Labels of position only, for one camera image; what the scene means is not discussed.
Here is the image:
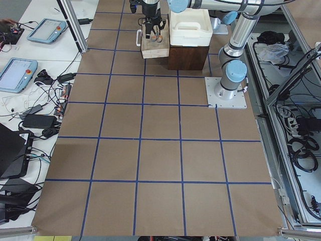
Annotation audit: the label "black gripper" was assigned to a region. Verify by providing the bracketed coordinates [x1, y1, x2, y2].
[138, 0, 159, 26]
[144, 9, 166, 39]

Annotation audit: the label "red grey handled scissors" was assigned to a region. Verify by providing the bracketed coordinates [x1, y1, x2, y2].
[150, 32, 163, 43]

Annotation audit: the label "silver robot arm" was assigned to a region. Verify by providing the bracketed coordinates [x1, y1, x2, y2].
[168, 0, 292, 100]

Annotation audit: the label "wooden drawer box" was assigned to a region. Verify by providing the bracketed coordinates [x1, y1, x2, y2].
[140, 20, 170, 59]

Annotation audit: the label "white plastic tray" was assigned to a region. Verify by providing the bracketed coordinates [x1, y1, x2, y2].
[169, 9, 213, 47]

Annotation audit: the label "dark brown wooden cabinet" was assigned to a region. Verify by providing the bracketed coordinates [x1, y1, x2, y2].
[168, 45, 210, 70]

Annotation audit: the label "blue teach pendant upper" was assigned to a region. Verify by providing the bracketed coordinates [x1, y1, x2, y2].
[27, 18, 67, 44]

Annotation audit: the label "blue teach pendant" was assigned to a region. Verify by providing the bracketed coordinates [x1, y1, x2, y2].
[27, 18, 67, 44]
[1, 58, 38, 93]

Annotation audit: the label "white crumpled cloth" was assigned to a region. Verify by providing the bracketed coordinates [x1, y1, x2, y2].
[258, 44, 289, 64]

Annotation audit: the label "blue teach pendant lower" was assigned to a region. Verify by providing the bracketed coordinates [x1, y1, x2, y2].
[1, 58, 38, 93]

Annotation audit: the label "black power brick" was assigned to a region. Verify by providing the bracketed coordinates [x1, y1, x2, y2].
[22, 114, 57, 129]

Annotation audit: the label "black laptop computer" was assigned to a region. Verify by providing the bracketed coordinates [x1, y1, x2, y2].
[1, 124, 34, 179]

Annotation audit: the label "white drawer handle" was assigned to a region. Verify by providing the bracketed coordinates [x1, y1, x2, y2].
[135, 29, 142, 47]

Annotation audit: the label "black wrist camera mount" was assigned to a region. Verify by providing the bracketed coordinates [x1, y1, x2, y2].
[129, 0, 137, 14]

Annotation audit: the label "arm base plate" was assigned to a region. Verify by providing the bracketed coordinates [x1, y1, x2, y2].
[205, 77, 247, 109]
[213, 24, 229, 35]

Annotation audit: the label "aluminium frame post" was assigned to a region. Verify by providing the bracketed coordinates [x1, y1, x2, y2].
[57, 0, 88, 54]

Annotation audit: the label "aluminium side frame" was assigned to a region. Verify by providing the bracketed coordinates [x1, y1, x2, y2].
[247, 1, 320, 240]

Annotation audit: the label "black coiled cables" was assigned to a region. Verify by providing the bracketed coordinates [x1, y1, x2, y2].
[287, 135, 319, 174]

